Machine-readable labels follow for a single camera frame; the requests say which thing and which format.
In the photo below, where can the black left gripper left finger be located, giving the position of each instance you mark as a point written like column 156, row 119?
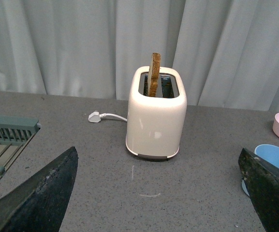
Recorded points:
column 39, row 204

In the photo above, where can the blue cup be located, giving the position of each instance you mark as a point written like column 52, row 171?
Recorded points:
column 269, row 153

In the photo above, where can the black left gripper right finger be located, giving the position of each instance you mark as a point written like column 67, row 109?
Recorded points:
column 262, row 182

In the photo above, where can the white power plug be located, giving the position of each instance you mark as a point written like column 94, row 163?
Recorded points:
column 94, row 117

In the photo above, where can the toast bread slice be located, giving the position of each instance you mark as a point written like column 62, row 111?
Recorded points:
column 153, row 74

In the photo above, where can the cream white toaster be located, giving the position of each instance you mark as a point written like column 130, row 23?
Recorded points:
column 154, row 124

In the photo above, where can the grey curtain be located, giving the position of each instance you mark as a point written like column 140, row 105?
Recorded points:
column 226, row 51

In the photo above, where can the green dish rack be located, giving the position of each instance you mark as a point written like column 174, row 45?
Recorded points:
column 15, row 134

